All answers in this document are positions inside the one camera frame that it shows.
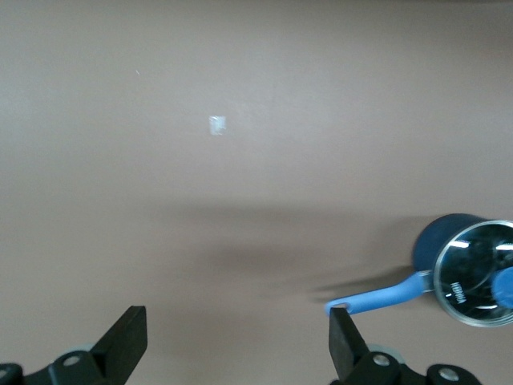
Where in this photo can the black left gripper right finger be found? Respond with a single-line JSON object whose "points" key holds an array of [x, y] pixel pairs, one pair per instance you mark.
{"points": [[345, 345]]}

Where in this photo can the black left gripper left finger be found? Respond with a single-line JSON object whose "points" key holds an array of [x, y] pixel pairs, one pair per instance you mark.
{"points": [[122, 345]]}

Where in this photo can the brown table cover sheet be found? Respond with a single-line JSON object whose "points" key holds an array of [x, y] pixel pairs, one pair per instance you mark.
{"points": [[160, 160]]}

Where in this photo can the small square tape patch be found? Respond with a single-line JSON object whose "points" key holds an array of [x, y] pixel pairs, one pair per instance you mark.
{"points": [[218, 125]]}

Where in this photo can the glass lid with blue knob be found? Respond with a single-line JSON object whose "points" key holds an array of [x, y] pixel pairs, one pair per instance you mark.
{"points": [[461, 260]]}

